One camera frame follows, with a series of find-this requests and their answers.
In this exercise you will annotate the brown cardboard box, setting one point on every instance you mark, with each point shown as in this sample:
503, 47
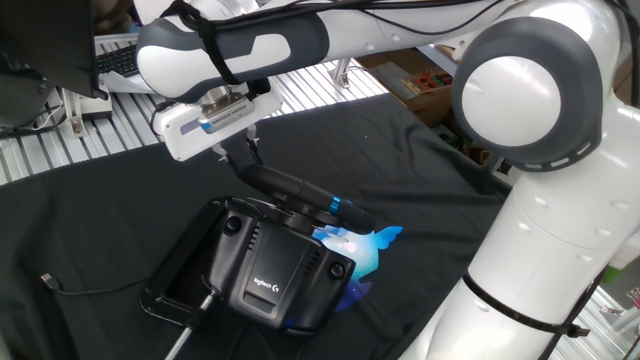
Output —
395, 75

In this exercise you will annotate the wooden toy with coloured blocks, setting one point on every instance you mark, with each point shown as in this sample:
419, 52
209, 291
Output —
427, 82

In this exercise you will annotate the small aluminium bracket post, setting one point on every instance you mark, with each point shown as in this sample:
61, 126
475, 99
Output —
75, 125

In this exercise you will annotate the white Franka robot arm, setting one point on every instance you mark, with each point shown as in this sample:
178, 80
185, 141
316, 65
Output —
540, 260

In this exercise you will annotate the dark grey monitor stand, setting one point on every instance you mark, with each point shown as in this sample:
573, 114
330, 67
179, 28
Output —
20, 100

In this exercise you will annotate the black computer keyboard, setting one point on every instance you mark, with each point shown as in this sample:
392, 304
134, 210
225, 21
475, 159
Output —
117, 61

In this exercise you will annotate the black C-clamp frame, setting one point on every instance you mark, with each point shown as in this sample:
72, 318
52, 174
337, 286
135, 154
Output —
155, 305

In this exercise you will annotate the black computer monitor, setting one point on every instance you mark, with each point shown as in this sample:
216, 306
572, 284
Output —
45, 40

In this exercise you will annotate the silver clamp screw rod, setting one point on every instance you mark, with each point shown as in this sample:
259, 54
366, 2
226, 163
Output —
187, 332

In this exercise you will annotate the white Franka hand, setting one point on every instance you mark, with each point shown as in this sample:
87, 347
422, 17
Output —
177, 135

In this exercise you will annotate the white paper sheets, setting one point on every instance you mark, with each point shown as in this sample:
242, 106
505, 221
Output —
122, 85

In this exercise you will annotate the black steering wheel blue stripe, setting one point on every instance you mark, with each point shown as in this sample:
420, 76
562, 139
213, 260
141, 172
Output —
275, 181

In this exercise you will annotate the black Logitech wheel base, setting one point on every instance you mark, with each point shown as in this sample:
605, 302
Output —
270, 255

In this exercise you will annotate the aluminium corner bracket foot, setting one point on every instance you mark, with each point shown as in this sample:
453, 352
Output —
342, 74

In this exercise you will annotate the silver wrist mount plate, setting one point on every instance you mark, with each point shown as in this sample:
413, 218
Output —
225, 112

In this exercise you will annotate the black cloth with blue print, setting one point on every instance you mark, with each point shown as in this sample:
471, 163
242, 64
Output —
115, 210

